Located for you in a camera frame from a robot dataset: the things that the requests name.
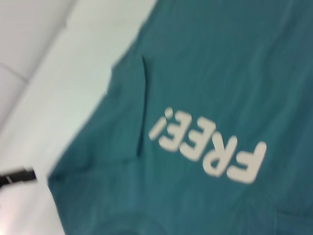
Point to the teal T-shirt with FREE! print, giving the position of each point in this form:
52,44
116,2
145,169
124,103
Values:
220,73

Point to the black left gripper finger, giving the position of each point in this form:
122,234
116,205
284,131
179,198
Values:
19,175

